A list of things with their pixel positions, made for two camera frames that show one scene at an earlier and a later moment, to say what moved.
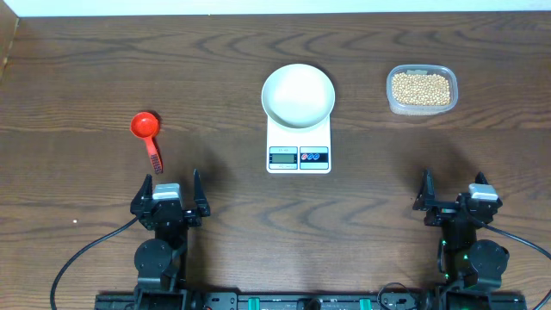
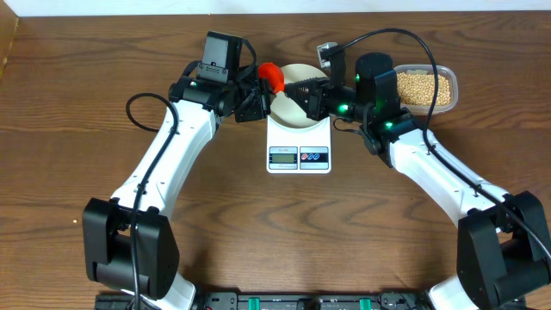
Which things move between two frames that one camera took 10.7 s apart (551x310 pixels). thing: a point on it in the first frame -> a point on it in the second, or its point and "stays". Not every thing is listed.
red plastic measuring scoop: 146,125 -> 275,75
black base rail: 309,301 stays
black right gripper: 425,201 -> 305,102
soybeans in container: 429,89 stays
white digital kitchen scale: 298,151 stays
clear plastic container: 421,89 stays
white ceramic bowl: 298,96 stays
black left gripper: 192,220 -> 259,102
